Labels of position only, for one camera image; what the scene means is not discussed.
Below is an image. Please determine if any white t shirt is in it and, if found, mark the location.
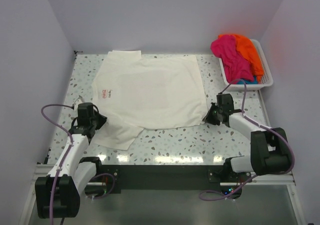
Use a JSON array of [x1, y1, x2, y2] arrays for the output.
[[91, 51, 208, 150]]

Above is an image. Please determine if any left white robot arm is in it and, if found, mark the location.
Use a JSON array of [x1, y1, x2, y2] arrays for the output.
[[35, 102, 107, 222]]

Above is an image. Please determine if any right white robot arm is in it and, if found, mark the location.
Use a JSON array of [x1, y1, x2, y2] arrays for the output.
[[203, 92, 295, 182]]

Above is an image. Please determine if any pink t shirt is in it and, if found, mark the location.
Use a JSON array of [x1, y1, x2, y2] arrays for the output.
[[210, 35, 254, 83]]

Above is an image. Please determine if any blue t shirt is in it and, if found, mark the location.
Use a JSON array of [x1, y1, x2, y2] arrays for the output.
[[236, 76, 259, 85]]

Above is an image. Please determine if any white plastic basket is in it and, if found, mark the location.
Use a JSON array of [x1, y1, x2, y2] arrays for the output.
[[218, 39, 274, 92]]

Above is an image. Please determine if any orange t shirt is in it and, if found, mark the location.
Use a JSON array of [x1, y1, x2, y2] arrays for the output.
[[218, 34, 264, 82]]

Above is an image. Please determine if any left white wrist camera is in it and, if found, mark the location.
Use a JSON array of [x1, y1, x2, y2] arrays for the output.
[[72, 95, 85, 111]]

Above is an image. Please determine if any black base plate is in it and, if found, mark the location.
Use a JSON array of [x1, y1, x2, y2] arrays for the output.
[[85, 165, 252, 198]]

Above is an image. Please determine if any aluminium rail frame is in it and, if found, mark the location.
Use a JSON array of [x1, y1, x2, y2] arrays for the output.
[[19, 161, 295, 225]]

